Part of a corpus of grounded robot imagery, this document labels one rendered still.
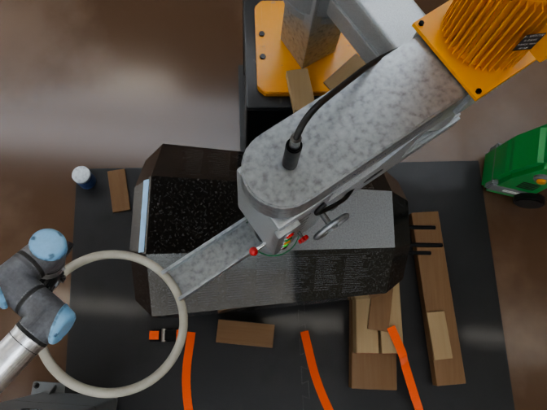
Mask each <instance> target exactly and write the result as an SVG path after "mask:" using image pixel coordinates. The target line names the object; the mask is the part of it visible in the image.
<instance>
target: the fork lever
mask: <svg viewBox="0 0 547 410"><path fill-rule="evenodd" d="M247 222H248V220H247V218H246V217H244V218H242V219H241V220H239V221H237V222H236V223H234V224H233V225H231V226H230V227H229V228H227V229H225V230H223V231H222V232H220V233H219V234H218V235H216V236H215V237H213V238H211V239H210V240H208V241H207V242H205V243H204V244H202V245H201V246H199V247H197V248H196V249H194V250H193V251H192V252H190V253H189V254H187V255H185V256H183V257H182V258H180V259H179V260H178V261H176V262H175V263H173V264H171V265H170V266H168V267H167V268H165V269H164V270H162V271H161V273H162V275H164V274H165V273H169V274H170V275H171V276H172V278H173V279H174V280H175V282H176V283H177V284H178V286H179V288H180V290H181V292H182V295H181V296H180V297H178V300H179V301H181V300H182V299H186V298H187V297H189V296H190V295H192V294H193V293H194V292H196V291H197V290H199V289H201V288H202V287H204V286H206V285H207V284H208V283H209V282H211V281H213V280H214V279H215V278H217V277H219V276H220V275H221V274H222V273H224V272H226V271H227V270H229V269H230V268H232V267H234V266H235V265H236V264H238V263H239V262H241V261H242V260H244V259H246V258H247V257H248V256H249V255H250V253H249V250H250V248H251V247H253V246H254V247H257V246H259V245H260V244H261V243H263V242H260V241H259V240H258V238H257V237H256V235H255V234H254V233H253V232H252V230H251V228H250V227H249V226H248V224H247Z"/></svg>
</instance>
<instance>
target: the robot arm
mask: <svg viewBox="0 0 547 410"><path fill-rule="evenodd" d="M72 247H73V243H71V242H69V241H67V240H66V238H65V237H64V236H63V235H62V234H61V233H60V232H59V231H58V230H55V229H41V230H38V231H37V232H36V233H35V234H34V235H33V236H32V237H31V238H30V239H29V242H28V245H26V246H25V247H24V248H22V249H21V250H20V251H18V252H17V253H15V254H14V255H13V256H12V257H11V258H10V259H8V260H7V261H6V262H4V263H3V264H2V265H0V308H1V309H7V308H8V307H10V308H11V309H12V310H13V311H15V312H16V313H17V314H18V315H19V316H20V317H21V319H20V320H19V321H18V322H17V323H16V325H15V326H14V328H13V329H12V330H11V331H10V332H9V333H8V334H7V335H6V336H5V337H4V339H3V340H2V341H1V342H0V394H1V393H2V392H3V391H4V389H5V388H6V387H7V386H8V385H9V384H10V383H11V382H12V381H13V380H14V379H15V378H16V377H17V375H18V374H19V373H20V372H21V371H22V370H23V369H24V368H25V367H26V366H27V365H28V364H29V362H30V361H31V360H32V359H33V358H34V357H35V356H36V355H37V354H38V353H39V352H40V351H41V350H42V349H44V348H45V347H46V346H47V345H48V344H56V343H57V342H59V341H60V340H61V339H62V338H63V337H64V336H65V335H66V334H67V333H68V331H69V330H70V329H71V328H72V326H73V324H74V322H75V320H76V314H75V312H74V311H73V310H72V309H71V308H70V307H69V306H68V305H67V304H66V303H64V302H63V301H62V300H61V299H59V298H58V297H57V296H56V295H55V294H53V293H52V292H53V290H54V288H55V287H56V286H58V285H59V283H60V282H62V283H64V281H65V280H66V276H65V275H64V270H65V267H64V266H65V260H66V257H67V256H68V254H69V253H70V251H71V250H72Z"/></svg>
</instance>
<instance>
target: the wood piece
mask: <svg viewBox="0 0 547 410"><path fill-rule="evenodd" d="M286 79H287V87H288V91H289V95H290V100H291V106H292V110H293V114H294V113H295V112H297V111H298V110H300V109H301V108H303V107H305V106H307V105H308V104H310V103H311V102H313V101H314V96H313V89H312V85H311V81H310V77H309V70H308V69H307V68H301V69H296V70H290V71H287V72H286Z"/></svg>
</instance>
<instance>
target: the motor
mask: <svg viewBox="0 0 547 410"><path fill-rule="evenodd" d="M412 26H413V28H414V29H415V30H416V31H417V33H418V34H419V35H420V36H421V38H422V39H423V40H424V41H425V43H427V44H428V45H429V47H430V48H431V49H432V50H433V52H434V53H435V54H436V55H437V57H438V58H439V59H440V60H441V61H442V63H443V64H444V65H445V66H446V68H447V69H448V70H449V71H450V72H451V73H452V74H453V75H454V77H455V78H456V79H457V80H458V82H459V83H460V84H461V85H462V87H463V88H464V89H465V90H466V92H467V93H468V94H469V95H470V96H471V97H472V98H473V99H474V100H475V101H477V100H478V99H480V98H482V97H483V96H484V95H485V94H487V93H489V92H490V91H492V90H493V89H495V88H496V87H497V86H499V85H500V84H502V83H503V82H505V81H507V80H508V79H510V78H511V77H512V76H514V75H515V74H517V73H518V72H520V71H521V70H523V69H524V68H525V67H527V66H528V65H530V64H531V63H533V62H535V61H536V60H537V61H538V62H543V61H544V60H546V59H547V0H449V1H447V2H446V3H444V4H443V5H441V6H440V7H437V8H436V9H435V10H433V11H431V12H430V13H428V14H427V15H425V16H423V17H422V18H421V19H419V20H417V21H415V22H414V23H413V24H412Z"/></svg>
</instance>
